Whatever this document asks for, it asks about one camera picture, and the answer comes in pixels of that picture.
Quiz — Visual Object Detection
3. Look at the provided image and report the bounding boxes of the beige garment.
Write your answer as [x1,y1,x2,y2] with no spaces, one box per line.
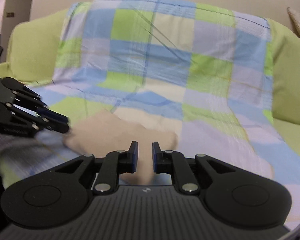
[63,111,178,185]

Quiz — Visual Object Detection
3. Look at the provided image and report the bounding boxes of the green covered sofa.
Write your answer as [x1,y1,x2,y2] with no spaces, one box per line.
[0,10,300,155]

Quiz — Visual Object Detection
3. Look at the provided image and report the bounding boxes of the plaid blue green sheet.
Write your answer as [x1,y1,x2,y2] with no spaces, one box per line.
[0,0,300,228]

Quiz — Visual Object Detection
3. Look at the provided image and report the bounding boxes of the wall switch plate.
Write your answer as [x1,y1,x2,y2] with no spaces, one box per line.
[6,12,14,18]

